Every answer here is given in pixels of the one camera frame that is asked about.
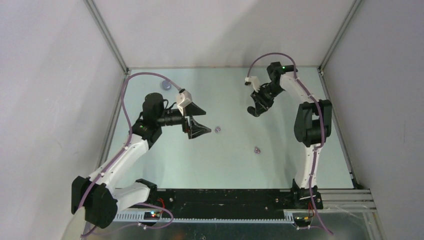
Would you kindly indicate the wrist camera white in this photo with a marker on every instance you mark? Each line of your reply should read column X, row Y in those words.
column 254, row 82
column 183, row 99

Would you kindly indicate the grey slotted cable duct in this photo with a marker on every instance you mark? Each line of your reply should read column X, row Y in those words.
column 153, row 217

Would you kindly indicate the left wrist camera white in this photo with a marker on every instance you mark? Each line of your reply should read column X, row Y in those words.
column 183, row 99

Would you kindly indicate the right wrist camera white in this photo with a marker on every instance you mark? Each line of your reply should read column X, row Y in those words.
column 254, row 82

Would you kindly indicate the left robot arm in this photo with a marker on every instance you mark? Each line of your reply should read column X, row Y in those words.
column 98, row 193

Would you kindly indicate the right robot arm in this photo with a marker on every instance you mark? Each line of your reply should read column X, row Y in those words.
column 312, row 127

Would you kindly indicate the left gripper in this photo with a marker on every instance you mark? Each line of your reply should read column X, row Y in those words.
column 194, row 129

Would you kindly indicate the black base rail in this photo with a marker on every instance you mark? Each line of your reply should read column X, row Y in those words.
column 232, row 203

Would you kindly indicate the purple earbud charging case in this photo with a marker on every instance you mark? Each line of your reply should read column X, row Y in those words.
column 166, row 85

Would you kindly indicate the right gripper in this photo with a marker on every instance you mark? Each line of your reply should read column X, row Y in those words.
column 261, row 105

